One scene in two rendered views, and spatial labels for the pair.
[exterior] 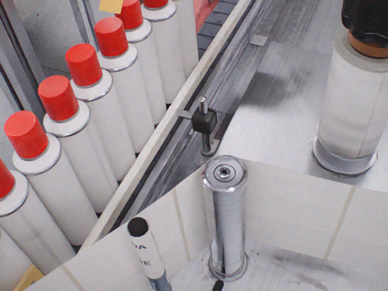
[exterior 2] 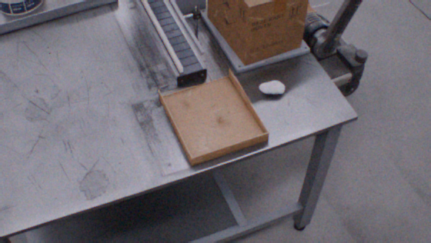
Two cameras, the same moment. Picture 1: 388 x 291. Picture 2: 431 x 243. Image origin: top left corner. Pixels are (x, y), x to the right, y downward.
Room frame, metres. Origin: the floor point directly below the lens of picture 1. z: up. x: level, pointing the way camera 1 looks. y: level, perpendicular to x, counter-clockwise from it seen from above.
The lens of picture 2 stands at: (1.97, -1.32, 2.21)
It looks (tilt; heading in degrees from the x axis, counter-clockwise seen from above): 51 degrees down; 126
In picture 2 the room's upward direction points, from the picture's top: 2 degrees clockwise
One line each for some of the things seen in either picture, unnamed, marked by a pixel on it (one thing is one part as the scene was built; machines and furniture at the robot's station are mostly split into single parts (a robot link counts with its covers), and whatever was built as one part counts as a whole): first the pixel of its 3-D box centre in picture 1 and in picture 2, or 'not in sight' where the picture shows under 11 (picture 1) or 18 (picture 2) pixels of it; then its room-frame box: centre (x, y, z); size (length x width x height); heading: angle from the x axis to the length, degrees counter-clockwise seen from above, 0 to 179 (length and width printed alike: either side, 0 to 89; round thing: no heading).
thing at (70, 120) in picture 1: (81, 150); not in sight; (0.32, 0.13, 0.98); 0.05 x 0.05 x 0.20
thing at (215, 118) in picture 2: not in sight; (212, 114); (1.29, -0.41, 0.85); 0.30 x 0.26 x 0.04; 151
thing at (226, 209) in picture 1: (226, 226); not in sight; (0.20, -0.02, 0.97); 0.05 x 0.05 x 0.19
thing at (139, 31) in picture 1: (139, 63); not in sight; (0.46, 0.06, 0.98); 0.05 x 0.05 x 0.20
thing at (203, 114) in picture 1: (205, 126); not in sight; (0.41, -0.02, 0.89); 0.03 x 0.03 x 0.12; 61
